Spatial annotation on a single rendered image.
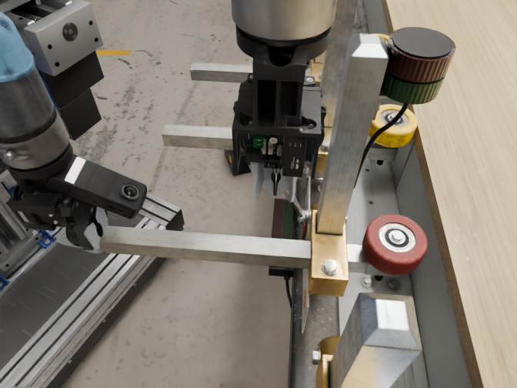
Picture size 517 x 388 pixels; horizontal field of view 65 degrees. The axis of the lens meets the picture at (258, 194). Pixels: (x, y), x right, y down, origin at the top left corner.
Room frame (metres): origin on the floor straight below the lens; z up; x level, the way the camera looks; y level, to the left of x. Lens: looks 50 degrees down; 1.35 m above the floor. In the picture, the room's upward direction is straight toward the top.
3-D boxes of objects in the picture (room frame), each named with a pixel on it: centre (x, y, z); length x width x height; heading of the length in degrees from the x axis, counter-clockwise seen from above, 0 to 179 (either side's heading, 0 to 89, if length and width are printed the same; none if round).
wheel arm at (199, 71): (0.82, -0.06, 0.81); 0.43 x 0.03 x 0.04; 85
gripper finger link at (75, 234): (0.32, 0.24, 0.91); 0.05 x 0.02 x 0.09; 175
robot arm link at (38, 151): (0.34, 0.26, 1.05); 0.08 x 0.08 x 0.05
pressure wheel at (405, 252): (0.31, -0.18, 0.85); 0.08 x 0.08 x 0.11
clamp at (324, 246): (0.33, -0.10, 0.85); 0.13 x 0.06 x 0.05; 175
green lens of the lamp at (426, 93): (0.35, -0.15, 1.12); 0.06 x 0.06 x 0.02
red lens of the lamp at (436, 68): (0.35, -0.15, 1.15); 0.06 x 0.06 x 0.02
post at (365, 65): (0.35, -0.10, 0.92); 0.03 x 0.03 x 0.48; 85
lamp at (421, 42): (0.35, -0.15, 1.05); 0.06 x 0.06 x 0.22; 85
